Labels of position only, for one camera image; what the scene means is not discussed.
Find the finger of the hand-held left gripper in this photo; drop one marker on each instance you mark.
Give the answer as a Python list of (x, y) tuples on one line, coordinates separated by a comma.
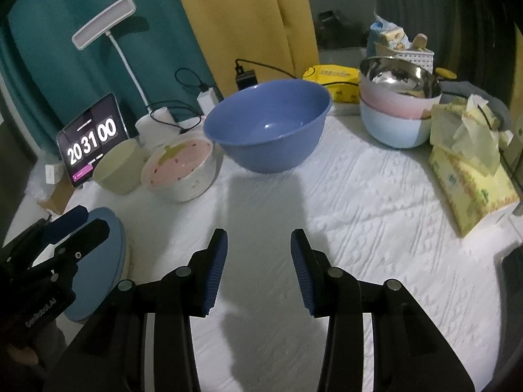
[(65, 224), (90, 237)]

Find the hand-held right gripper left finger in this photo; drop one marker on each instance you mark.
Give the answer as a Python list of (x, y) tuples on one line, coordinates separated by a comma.
[(214, 269)]

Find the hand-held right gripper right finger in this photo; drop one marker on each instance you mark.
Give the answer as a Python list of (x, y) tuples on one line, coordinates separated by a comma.
[(304, 269)]

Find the blue plate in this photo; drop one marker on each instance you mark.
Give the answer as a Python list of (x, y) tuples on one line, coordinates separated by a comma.
[(124, 249), (98, 286)]

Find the cream bowl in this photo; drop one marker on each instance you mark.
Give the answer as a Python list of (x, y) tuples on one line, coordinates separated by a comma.
[(118, 175)]

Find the pink patterned bowl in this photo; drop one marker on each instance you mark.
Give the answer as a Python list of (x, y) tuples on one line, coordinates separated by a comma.
[(179, 163)]

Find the large blue bowl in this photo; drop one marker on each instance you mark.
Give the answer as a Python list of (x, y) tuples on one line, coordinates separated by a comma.
[(265, 147)]

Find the person's left hand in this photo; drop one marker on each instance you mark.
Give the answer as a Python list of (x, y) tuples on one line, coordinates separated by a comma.
[(22, 353)]

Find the cardboard box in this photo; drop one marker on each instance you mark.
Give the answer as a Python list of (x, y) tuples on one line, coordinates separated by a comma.
[(57, 198)]

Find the clear plastic bag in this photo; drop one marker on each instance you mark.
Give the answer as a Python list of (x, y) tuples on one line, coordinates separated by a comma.
[(34, 188)]

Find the white textured tablecloth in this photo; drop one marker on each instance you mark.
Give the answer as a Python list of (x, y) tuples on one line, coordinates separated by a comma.
[(367, 232)]

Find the tablet showing clock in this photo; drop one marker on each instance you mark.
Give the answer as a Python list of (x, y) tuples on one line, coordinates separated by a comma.
[(92, 139)]

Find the light blue bowl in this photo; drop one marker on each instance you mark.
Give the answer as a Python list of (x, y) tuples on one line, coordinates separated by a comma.
[(392, 130)]

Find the white charger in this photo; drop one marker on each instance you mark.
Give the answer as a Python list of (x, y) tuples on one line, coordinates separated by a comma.
[(207, 100)]

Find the yellow tissue pack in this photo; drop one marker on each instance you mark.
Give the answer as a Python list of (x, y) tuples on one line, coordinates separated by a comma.
[(470, 196)]

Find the pink steel-lined bowl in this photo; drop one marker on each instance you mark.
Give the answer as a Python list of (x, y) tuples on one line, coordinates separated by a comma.
[(392, 102)]

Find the black charger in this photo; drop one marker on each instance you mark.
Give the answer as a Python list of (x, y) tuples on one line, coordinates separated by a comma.
[(246, 78)]

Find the white desk lamp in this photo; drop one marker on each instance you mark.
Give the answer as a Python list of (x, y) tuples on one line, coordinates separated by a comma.
[(102, 22)]

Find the crumpled yellow tissue packet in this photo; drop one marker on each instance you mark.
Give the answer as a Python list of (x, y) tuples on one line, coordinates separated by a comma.
[(465, 139)]

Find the black flat device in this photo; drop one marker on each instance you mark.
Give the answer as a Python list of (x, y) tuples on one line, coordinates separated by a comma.
[(514, 267)]

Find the teal curtain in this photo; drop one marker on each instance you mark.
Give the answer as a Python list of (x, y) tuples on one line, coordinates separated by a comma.
[(61, 8)]

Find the grey cloth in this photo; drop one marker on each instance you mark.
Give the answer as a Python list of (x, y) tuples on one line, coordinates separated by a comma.
[(457, 90)]

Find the white plastic basket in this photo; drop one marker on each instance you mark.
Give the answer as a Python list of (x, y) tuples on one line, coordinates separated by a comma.
[(412, 58)]

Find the yellow lid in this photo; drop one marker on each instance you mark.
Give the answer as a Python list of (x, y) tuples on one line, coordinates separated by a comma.
[(445, 72)]

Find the wooden utensil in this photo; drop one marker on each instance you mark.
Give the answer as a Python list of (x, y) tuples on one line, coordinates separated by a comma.
[(419, 41)]

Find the yellow curtain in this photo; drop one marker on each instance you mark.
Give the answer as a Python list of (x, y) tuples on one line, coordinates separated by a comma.
[(245, 16)]

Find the glass sliding door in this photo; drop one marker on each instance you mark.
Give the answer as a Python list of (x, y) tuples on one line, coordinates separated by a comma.
[(347, 0)]

